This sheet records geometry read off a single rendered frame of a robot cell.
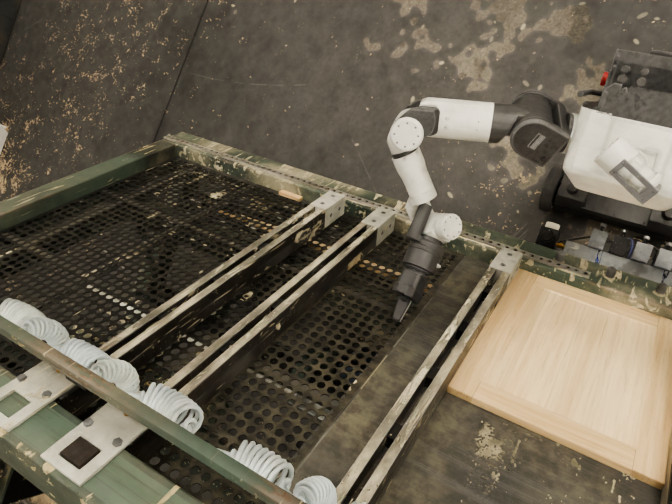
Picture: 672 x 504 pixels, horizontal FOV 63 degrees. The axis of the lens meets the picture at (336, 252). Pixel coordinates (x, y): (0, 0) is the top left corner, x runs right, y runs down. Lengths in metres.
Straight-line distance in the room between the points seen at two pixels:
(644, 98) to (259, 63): 2.46
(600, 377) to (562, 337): 0.14
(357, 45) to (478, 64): 0.66
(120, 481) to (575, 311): 1.17
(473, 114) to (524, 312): 0.55
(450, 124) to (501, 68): 1.58
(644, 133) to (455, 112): 0.38
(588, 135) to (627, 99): 0.10
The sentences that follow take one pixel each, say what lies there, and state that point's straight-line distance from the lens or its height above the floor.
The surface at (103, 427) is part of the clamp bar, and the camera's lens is 1.09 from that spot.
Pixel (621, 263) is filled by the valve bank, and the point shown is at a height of 0.74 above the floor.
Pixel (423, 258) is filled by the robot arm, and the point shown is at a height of 1.28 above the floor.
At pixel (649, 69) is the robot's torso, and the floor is 1.41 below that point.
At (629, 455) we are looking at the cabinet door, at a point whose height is 1.33.
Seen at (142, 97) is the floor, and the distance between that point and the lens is 3.85.
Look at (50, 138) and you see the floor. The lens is 4.36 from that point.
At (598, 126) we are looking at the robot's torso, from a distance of 1.30.
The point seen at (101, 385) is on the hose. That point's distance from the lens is 0.95.
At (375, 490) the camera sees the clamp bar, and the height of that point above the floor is 1.68.
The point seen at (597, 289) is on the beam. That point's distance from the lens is 1.70.
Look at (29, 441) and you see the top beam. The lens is 1.13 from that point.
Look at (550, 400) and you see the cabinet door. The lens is 1.33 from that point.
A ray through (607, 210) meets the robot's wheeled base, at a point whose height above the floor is 0.19.
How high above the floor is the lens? 2.60
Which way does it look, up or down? 66 degrees down
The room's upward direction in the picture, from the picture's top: 75 degrees counter-clockwise
